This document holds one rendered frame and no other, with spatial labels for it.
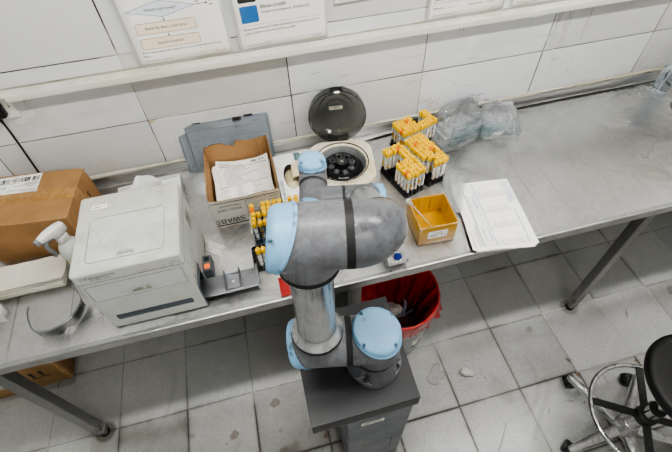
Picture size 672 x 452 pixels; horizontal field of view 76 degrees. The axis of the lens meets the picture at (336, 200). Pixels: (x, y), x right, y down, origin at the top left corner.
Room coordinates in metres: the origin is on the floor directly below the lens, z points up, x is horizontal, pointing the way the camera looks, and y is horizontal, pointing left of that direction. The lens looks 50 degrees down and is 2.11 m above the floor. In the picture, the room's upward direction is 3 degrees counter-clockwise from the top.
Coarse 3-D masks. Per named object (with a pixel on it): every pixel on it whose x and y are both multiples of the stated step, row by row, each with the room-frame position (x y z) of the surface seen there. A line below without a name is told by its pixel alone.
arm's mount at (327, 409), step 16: (368, 304) 0.58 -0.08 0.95; (384, 304) 0.58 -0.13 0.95; (320, 368) 0.40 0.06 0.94; (336, 368) 0.40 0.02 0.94; (400, 368) 0.40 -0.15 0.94; (304, 384) 0.37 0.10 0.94; (320, 384) 0.36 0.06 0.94; (336, 384) 0.36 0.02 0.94; (352, 384) 0.36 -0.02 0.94; (400, 384) 0.36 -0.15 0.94; (320, 400) 0.33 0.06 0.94; (336, 400) 0.32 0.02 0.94; (352, 400) 0.32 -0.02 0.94; (368, 400) 0.32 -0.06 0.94; (384, 400) 0.32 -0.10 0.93; (400, 400) 0.32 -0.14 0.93; (416, 400) 0.32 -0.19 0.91; (320, 416) 0.29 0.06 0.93; (336, 416) 0.29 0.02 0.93; (352, 416) 0.29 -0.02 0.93; (368, 416) 0.29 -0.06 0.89
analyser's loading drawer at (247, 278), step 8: (256, 264) 0.74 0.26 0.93; (224, 272) 0.71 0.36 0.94; (232, 272) 0.72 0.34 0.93; (240, 272) 0.72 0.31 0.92; (248, 272) 0.73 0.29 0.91; (256, 272) 0.71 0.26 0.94; (200, 280) 0.70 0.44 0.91; (208, 280) 0.70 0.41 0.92; (216, 280) 0.70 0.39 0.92; (224, 280) 0.68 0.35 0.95; (240, 280) 0.68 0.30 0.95; (248, 280) 0.70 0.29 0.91; (256, 280) 0.70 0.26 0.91; (200, 288) 0.68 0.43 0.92; (208, 288) 0.67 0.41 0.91; (216, 288) 0.67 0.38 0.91; (224, 288) 0.67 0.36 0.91; (232, 288) 0.67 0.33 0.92; (240, 288) 0.67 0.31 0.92; (208, 296) 0.65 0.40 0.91
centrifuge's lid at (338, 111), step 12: (324, 96) 1.33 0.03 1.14; (336, 96) 1.34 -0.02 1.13; (348, 96) 1.33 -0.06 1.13; (312, 108) 1.31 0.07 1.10; (324, 108) 1.33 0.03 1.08; (336, 108) 1.34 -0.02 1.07; (348, 108) 1.33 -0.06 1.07; (360, 108) 1.32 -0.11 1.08; (312, 120) 1.30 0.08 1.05; (324, 120) 1.32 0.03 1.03; (336, 120) 1.32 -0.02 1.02; (348, 120) 1.32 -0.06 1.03; (360, 120) 1.30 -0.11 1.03; (324, 132) 1.29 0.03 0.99; (336, 132) 1.30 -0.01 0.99; (348, 132) 1.29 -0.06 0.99
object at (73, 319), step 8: (80, 296) 0.67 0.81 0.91; (80, 304) 0.64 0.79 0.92; (80, 312) 0.62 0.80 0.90; (72, 320) 0.59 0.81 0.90; (80, 320) 0.61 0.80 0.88; (32, 328) 0.57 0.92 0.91; (56, 328) 0.56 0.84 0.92; (64, 328) 0.57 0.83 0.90; (48, 336) 0.55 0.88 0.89; (56, 336) 0.56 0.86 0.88
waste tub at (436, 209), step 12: (420, 204) 0.95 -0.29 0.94; (432, 204) 0.96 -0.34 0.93; (444, 204) 0.95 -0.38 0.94; (408, 216) 0.93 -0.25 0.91; (420, 216) 0.94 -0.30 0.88; (432, 216) 0.94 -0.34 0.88; (444, 216) 0.93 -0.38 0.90; (420, 228) 0.83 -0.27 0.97; (432, 228) 0.83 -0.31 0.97; (444, 228) 0.84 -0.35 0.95; (456, 228) 0.84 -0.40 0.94; (420, 240) 0.82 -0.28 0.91; (432, 240) 0.83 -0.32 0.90; (444, 240) 0.84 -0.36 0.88
